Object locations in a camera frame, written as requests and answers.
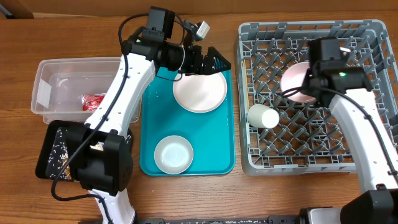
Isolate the large pink plate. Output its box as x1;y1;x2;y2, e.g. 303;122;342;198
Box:
172;72;228;113

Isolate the pale green cup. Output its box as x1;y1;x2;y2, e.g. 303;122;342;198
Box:
248;104;280;129

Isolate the small grey bowl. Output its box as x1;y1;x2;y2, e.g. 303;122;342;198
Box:
154;135;194;175

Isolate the red snack wrapper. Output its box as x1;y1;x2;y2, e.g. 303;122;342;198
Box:
81;93;105;111

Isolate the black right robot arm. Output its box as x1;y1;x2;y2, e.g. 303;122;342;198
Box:
301;37;397;223

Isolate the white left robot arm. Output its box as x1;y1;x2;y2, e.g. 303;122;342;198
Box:
63;7;231;223

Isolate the grey dishwasher rack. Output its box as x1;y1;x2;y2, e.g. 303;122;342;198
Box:
236;20;397;176

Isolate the wooden chopstick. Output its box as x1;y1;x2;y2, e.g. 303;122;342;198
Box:
242;59;250;122

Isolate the teal plastic tray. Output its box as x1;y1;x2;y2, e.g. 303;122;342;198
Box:
139;68;236;176

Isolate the clear plastic bin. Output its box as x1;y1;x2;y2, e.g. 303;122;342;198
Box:
30;57;144;125

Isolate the black tray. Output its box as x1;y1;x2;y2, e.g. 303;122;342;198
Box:
35;120;134;182

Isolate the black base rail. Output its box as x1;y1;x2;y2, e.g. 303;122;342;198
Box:
137;215;298;224

